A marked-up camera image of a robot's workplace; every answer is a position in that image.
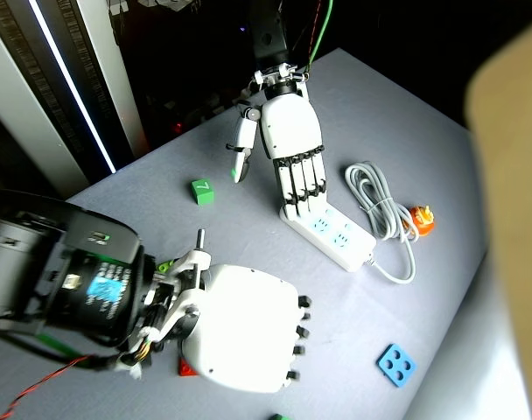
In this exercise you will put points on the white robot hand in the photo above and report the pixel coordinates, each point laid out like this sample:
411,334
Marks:
244,324
288,127

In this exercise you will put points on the white power strip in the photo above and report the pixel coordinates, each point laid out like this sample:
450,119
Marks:
336,238

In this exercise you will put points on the red toy brick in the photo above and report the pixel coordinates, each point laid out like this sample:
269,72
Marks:
187,368

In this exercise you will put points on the lime toy brick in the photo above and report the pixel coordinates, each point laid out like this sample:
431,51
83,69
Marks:
165,265

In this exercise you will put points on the green cube with letter Y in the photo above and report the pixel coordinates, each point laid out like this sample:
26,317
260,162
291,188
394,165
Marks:
279,417

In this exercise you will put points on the green cube with seven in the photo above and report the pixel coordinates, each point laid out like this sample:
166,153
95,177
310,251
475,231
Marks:
202,192

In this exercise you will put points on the blue four-hole block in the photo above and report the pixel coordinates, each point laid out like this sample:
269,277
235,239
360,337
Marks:
396,365

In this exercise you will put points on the orange round toy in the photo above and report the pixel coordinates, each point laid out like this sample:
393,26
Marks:
422,221

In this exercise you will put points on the white light strip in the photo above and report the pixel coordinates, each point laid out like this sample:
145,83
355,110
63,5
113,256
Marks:
73,83

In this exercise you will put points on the beige blurry panel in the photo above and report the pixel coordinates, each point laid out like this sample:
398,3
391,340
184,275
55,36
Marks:
511,175

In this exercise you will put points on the grey metal frame post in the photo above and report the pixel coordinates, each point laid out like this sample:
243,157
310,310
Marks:
12,96

